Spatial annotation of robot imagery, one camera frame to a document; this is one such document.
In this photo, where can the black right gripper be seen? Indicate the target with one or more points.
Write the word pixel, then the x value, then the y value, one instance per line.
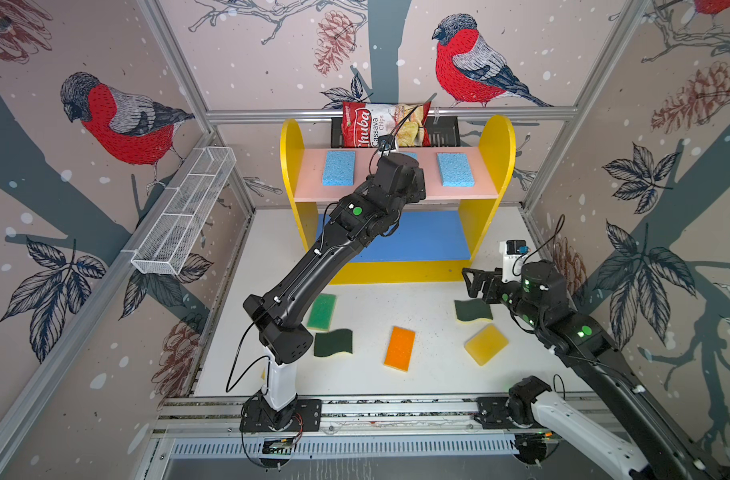
pixel 491 283

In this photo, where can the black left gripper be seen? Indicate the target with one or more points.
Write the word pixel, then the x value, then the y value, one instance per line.
pixel 416 188

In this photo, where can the yellow sponge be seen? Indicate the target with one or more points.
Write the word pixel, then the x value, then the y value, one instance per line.
pixel 486 344

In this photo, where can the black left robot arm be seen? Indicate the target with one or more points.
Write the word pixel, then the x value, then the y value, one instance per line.
pixel 373 210

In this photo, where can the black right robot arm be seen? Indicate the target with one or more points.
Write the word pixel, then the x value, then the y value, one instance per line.
pixel 657 448

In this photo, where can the yellow shelf unit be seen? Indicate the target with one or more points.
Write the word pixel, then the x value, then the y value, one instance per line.
pixel 492 162

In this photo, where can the dark green wavy sponge right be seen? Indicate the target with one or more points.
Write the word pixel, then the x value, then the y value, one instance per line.
pixel 472 310

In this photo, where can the dark green wavy sponge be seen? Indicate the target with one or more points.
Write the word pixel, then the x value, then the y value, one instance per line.
pixel 333 342
pixel 472 310

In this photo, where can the red cassava chips bag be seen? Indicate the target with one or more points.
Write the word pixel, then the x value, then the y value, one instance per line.
pixel 364 123

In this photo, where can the orange sponge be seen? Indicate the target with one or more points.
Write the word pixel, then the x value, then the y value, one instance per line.
pixel 400 348

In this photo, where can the dark green wavy sponge left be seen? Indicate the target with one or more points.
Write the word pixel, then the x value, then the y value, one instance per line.
pixel 333 342

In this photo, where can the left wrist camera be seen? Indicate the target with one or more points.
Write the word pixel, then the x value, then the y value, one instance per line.
pixel 387 143

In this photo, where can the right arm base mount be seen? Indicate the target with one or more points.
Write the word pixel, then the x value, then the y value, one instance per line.
pixel 513 411

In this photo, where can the white mesh wall tray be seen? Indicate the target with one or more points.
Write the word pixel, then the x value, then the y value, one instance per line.
pixel 172 237

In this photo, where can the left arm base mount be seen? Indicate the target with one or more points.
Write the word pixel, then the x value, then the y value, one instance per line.
pixel 281 414

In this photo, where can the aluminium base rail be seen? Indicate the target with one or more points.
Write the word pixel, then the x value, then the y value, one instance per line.
pixel 349 427

